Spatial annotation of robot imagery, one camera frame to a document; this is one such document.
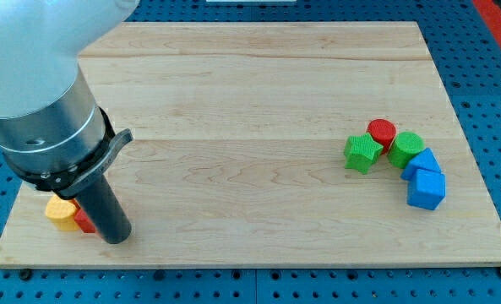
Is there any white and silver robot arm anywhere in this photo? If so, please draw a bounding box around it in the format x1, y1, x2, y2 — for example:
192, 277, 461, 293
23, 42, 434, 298
0, 0, 139, 199

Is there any light wooden board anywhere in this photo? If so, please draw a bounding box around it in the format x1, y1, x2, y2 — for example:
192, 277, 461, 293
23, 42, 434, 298
0, 22, 501, 269

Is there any green star block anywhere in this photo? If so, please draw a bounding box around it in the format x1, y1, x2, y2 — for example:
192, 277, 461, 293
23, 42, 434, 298
344, 133, 384, 175

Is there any red cylinder block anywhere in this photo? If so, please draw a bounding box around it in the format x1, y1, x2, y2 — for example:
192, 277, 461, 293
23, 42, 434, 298
367, 118, 397, 155

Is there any green cylinder block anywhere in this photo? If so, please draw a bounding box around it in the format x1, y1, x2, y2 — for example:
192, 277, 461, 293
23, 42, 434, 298
387, 132, 425, 169

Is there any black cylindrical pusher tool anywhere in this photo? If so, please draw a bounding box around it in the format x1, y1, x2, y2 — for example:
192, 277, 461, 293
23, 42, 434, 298
76, 176, 132, 244

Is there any blue triangle block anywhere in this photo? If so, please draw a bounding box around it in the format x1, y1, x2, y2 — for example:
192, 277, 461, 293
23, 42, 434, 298
400, 148, 442, 181

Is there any blue cube block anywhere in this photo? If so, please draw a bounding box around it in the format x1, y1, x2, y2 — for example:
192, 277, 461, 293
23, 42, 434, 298
406, 169, 446, 210

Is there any red block near tool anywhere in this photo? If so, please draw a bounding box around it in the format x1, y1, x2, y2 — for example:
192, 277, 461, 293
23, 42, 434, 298
70, 199, 96, 233

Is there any yellow block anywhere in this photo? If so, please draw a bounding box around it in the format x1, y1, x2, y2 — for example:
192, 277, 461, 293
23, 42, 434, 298
44, 195, 79, 231

